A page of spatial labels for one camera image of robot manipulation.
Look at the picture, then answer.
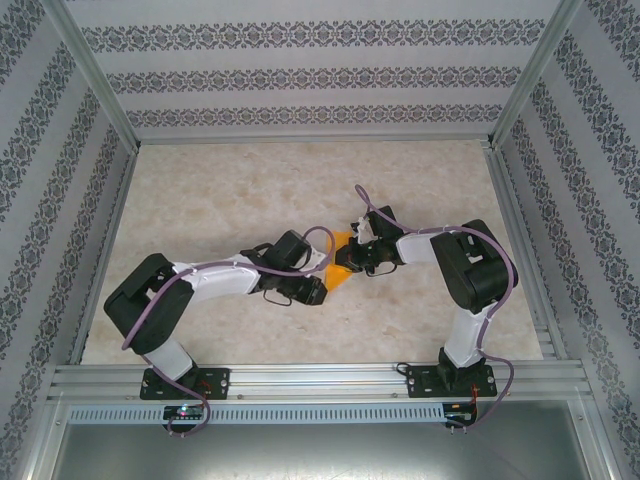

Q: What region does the left gripper short black cable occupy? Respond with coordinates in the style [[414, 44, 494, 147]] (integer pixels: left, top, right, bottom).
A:
[[262, 288, 295, 308]]

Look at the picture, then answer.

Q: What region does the slotted grey cable duct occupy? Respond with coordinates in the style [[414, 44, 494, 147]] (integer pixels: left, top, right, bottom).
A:
[[67, 403, 446, 425]]

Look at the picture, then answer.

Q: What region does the long aluminium mounting rail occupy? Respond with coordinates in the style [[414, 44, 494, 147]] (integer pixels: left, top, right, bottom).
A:
[[47, 363, 594, 401]]

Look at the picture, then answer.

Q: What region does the aluminium side rail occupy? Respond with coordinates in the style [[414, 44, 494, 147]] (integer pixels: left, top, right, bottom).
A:
[[482, 142, 571, 361], [67, 144, 141, 366]]

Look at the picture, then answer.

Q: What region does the grey sheet metal tray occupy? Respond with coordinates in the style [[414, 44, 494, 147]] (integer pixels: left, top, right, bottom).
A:
[[22, 399, 619, 480]]

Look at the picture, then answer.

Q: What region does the aluminium frame post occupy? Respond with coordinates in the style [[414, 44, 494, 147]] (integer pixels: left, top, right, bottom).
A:
[[487, 0, 586, 150], [38, 0, 141, 151]]

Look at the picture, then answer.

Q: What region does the thin aluminium back rail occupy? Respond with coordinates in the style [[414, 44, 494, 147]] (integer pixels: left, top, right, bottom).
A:
[[134, 137, 494, 147]]

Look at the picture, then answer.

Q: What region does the orange cloth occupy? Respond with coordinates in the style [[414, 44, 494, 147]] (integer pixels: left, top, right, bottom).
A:
[[319, 228, 359, 291]]

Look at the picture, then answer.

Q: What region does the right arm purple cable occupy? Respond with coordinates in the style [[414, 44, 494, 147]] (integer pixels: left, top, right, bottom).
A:
[[353, 184, 519, 435]]

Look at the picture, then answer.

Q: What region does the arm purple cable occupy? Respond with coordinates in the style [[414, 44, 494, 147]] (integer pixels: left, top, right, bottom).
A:
[[353, 184, 519, 435], [122, 225, 335, 439]]

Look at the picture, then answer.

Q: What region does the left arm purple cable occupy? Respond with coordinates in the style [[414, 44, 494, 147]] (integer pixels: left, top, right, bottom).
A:
[[122, 225, 335, 439]]

